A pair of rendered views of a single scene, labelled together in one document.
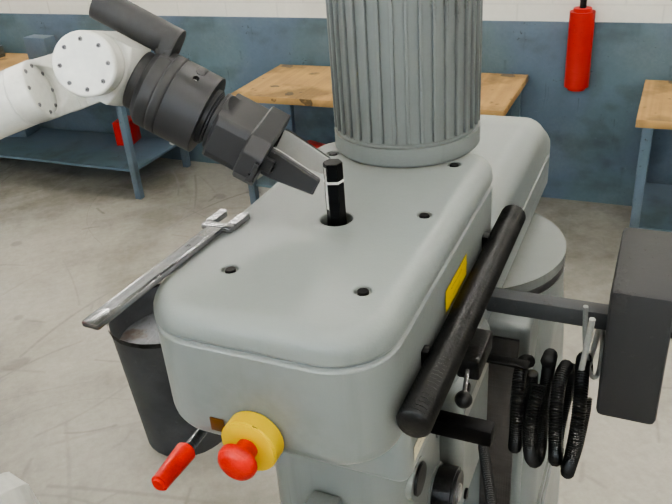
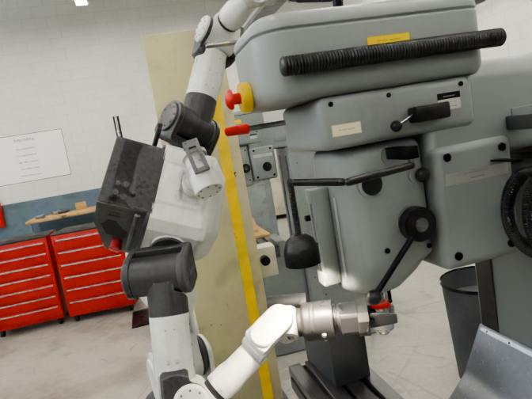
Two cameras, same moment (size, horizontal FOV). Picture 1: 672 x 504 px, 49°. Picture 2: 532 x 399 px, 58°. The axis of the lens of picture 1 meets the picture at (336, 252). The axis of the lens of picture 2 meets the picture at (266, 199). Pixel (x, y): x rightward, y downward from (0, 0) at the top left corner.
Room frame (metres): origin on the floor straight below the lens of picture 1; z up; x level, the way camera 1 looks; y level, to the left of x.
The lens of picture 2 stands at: (-0.07, -0.68, 1.68)
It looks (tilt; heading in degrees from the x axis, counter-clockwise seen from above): 8 degrees down; 51
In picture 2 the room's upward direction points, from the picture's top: 10 degrees counter-clockwise
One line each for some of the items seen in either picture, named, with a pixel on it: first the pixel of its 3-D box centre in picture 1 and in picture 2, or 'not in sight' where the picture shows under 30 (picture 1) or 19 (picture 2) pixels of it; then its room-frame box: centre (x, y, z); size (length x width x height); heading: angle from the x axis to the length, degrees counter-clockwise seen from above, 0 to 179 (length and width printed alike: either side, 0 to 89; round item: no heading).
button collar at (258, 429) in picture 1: (252, 440); (245, 97); (0.55, 0.10, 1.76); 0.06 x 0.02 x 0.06; 64
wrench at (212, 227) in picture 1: (171, 262); (258, 39); (0.67, 0.17, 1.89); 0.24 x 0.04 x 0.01; 152
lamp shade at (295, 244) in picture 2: not in sight; (300, 248); (0.56, 0.02, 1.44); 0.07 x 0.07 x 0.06
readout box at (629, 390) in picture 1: (642, 322); not in sight; (0.88, -0.44, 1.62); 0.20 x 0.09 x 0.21; 154
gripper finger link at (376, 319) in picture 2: not in sight; (382, 320); (0.73, -0.02, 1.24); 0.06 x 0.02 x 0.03; 132
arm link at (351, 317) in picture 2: not in sight; (341, 319); (0.69, 0.06, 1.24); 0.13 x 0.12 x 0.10; 42
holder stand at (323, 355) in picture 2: not in sight; (332, 338); (0.96, 0.38, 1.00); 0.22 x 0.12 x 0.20; 68
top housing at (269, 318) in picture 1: (346, 272); (351, 57); (0.77, -0.01, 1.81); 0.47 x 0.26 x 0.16; 154
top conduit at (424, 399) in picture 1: (470, 297); (397, 51); (0.72, -0.15, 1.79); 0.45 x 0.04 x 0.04; 154
